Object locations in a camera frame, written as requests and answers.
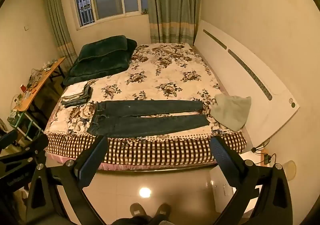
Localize clutter of cables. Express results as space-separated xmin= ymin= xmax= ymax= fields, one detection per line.
xmin=27 ymin=61 xmax=54 ymax=89

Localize bed with floral sheet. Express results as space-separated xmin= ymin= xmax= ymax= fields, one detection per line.
xmin=44 ymin=42 xmax=248 ymax=171

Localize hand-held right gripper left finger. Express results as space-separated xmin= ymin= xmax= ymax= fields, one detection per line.
xmin=26 ymin=136 xmax=109 ymax=225

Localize white folded clothes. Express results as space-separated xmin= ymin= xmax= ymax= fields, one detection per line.
xmin=61 ymin=80 xmax=98 ymax=99

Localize black charger with cable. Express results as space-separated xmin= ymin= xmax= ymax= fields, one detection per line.
xmin=251 ymin=139 xmax=277 ymax=166

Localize round yellowish disc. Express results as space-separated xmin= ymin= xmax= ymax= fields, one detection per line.
xmin=284 ymin=161 xmax=297 ymax=181

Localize grey cloth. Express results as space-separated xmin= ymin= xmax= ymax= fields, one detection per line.
xmin=209 ymin=94 xmax=252 ymax=132

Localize white headboard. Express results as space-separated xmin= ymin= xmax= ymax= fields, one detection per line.
xmin=194 ymin=20 xmax=300 ymax=155

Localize dark green folded quilt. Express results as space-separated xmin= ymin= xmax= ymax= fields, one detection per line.
xmin=63 ymin=36 xmax=137 ymax=86

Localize wooden desk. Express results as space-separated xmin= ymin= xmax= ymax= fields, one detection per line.
xmin=12 ymin=57 xmax=66 ymax=140

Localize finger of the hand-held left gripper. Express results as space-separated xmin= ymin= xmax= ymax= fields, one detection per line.
xmin=0 ymin=133 xmax=49 ymax=165

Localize green striped curtain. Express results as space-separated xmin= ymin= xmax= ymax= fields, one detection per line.
xmin=145 ymin=0 xmax=202 ymax=46
xmin=41 ymin=0 xmax=78 ymax=71

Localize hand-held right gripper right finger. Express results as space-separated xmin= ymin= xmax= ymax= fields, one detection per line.
xmin=210 ymin=136 xmax=293 ymax=225

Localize dark blue jeans pants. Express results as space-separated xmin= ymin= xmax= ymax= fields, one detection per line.
xmin=86 ymin=100 xmax=210 ymax=138

